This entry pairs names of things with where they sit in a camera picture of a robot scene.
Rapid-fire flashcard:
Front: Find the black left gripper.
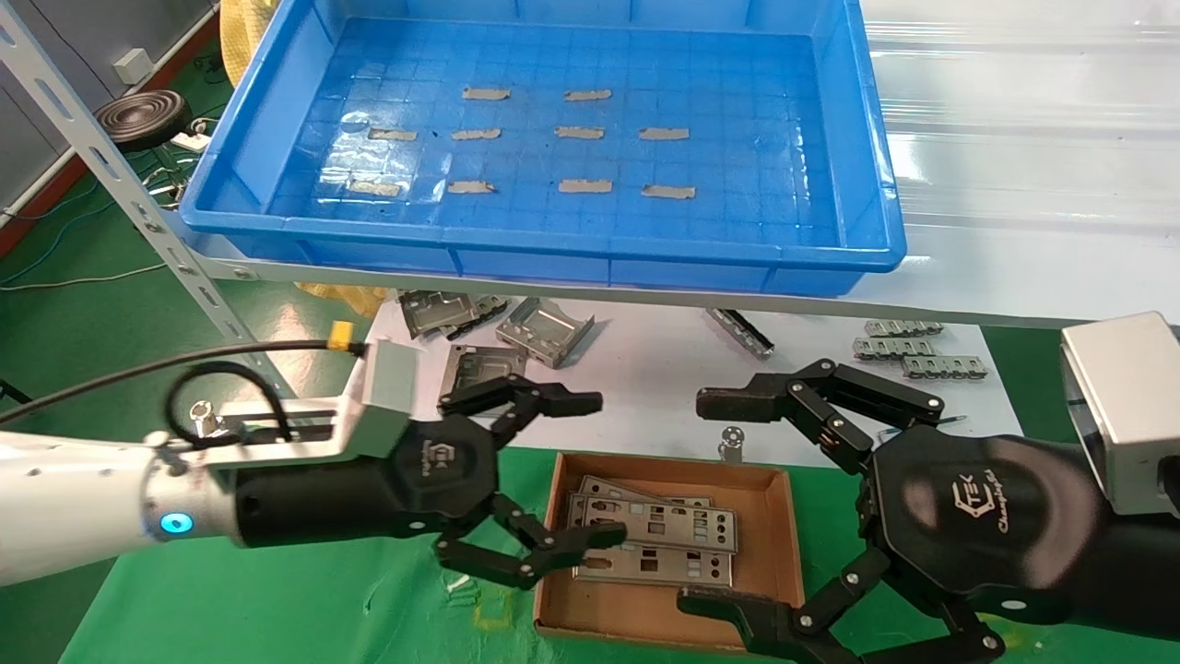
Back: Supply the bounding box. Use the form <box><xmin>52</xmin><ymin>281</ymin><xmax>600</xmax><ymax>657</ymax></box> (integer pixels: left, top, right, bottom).
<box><xmin>230</xmin><ymin>373</ymin><xmax>630</xmax><ymax>591</ymax></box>

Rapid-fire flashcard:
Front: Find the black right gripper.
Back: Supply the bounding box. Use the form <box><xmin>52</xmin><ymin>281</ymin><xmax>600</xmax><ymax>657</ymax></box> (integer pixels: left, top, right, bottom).
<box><xmin>678</xmin><ymin>358</ymin><xmax>1180</xmax><ymax>664</ymax></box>

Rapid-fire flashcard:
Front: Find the silver perforated metal plate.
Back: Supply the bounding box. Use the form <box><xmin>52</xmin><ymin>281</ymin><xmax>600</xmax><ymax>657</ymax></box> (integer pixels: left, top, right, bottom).
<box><xmin>567</xmin><ymin>493</ymin><xmax>738</xmax><ymax>554</ymax></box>
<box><xmin>573</xmin><ymin>539</ymin><xmax>734</xmax><ymax>588</ymax></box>
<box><xmin>579</xmin><ymin>475</ymin><xmax>715</xmax><ymax>510</ymax></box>

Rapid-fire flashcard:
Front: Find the shallow cardboard box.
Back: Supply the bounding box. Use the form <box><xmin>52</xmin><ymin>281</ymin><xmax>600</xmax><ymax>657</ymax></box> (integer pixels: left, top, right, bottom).
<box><xmin>535</xmin><ymin>450</ymin><xmax>806</xmax><ymax>654</ymax></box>

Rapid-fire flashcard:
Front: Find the blue plastic tray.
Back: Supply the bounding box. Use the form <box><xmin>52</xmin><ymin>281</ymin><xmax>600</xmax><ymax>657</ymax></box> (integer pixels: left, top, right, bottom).
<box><xmin>180</xmin><ymin>0</ymin><xmax>907</xmax><ymax>298</ymax></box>

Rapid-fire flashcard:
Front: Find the white lower shelf board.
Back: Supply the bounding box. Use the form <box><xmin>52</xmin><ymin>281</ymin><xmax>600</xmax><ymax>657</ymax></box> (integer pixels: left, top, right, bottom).
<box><xmin>348</xmin><ymin>293</ymin><xmax>1010</xmax><ymax>471</ymax></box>

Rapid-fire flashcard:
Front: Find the dark slotted metal piece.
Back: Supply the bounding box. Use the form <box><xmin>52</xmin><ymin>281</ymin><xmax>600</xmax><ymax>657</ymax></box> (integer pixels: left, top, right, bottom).
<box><xmin>442</xmin><ymin>293</ymin><xmax>510</xmax><ymax>338</ymax></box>

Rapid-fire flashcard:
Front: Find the large green table cloth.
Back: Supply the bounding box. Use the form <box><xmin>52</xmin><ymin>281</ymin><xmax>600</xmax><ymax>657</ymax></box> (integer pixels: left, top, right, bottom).
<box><xmin>60</xmin><ymin>433</ymin><xmax>1180</xmax><ymax>664</ymax></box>

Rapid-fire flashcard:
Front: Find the black round stool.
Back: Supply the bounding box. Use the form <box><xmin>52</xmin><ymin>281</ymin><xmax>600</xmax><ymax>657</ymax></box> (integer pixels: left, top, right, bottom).
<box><xmin>95</xmin><ymin>89</ymin><xmax>193</xmax><ymax>153</ymax></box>

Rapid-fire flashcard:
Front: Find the flat metal frame plate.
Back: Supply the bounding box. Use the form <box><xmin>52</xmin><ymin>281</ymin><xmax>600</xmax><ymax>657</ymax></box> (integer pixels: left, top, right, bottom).
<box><xmin>441</xmin><ymin>344</ymin><xmax>529</xmax><ymax>407</ymax></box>

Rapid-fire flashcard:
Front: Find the open grey metal frame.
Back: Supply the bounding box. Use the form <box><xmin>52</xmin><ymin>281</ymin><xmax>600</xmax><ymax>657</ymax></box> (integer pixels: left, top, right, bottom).
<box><xmin>495</xmin><ymin>297</ymin><xmax>596</xmax><ymax>370</ymax></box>

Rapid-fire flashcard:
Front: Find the shiny slotted metal rail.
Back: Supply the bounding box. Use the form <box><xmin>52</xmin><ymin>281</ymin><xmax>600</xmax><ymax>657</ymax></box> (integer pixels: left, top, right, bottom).
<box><xmin>705</xmin><ymin>307</ymin><xmax>775</xmax><ymax>361</ymax></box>

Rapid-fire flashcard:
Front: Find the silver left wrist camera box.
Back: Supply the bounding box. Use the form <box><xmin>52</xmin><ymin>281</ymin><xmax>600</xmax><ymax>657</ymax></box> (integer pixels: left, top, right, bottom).
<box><xmin>189</xmin><ymin>338</ymin><xmax>420</xmax><ymax>467</ymax></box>

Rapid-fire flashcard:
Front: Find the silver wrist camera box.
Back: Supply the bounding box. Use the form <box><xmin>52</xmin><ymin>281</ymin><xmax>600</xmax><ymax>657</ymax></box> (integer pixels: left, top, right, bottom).
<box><xmin>1058</xmin><ymin>312</ymin><xmax>1180</xmax><ymax>517</ymax></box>
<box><xmin>189</xmin><ymin>338</ymin><xmax>420</xmax><ymax>467</ymax></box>

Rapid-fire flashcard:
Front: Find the bent grey metal bracket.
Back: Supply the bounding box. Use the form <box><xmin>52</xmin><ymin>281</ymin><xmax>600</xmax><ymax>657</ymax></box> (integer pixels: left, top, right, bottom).
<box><xmin>398</xmin><ymin>290</ymin><xmax>480</xmax><ymax>340</ymax></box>

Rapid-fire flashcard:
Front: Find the black cable yellow plug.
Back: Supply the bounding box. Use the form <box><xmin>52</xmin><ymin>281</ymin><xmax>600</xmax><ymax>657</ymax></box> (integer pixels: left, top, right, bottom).
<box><xmin>0</xmin><ymin>321</ymin><xmax>365</xmax><ymax>444</ymax></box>

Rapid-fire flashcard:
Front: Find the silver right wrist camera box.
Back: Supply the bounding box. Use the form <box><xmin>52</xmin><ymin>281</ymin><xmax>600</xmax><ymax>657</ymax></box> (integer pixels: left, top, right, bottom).
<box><xmin>1058</xmin><ymin>312</ymin><xmax>1180</xmax><ymax>517</ymax></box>

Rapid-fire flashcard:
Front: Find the white floor cable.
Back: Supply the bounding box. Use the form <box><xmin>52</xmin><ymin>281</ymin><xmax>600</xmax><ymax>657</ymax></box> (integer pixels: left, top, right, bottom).
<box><xmin>0</xmin><ymin>263</ymin><xmax>169</xmax><ymax>292</ymax></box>

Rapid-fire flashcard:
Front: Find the perforated white shelf post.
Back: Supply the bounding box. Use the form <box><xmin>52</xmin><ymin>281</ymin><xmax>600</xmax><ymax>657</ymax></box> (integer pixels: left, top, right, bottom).
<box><xmin>0</xmin><ymin>7</ymin><xmax>282</xmax><ymax>384</ymax></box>

